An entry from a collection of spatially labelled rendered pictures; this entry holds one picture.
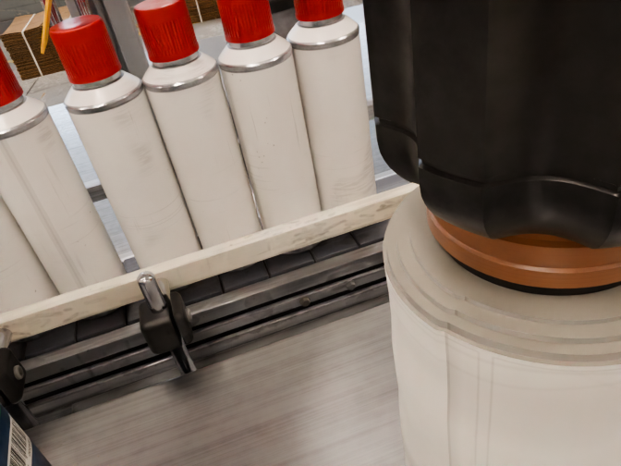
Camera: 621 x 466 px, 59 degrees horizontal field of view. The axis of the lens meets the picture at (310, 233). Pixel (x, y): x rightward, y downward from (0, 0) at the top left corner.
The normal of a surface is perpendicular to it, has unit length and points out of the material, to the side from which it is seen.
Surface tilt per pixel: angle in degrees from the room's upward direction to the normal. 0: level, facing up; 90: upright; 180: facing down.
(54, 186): 90
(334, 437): 0
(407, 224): 2
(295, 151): 90
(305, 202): 90
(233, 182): 90
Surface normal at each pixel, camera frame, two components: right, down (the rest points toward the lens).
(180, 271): 0.30, 0.54
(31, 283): 0.90, 0.12
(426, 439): -0.84, 0.45
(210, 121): 0.58, 0.42
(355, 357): -0.16, -0.79
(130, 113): 0.73, 0.31
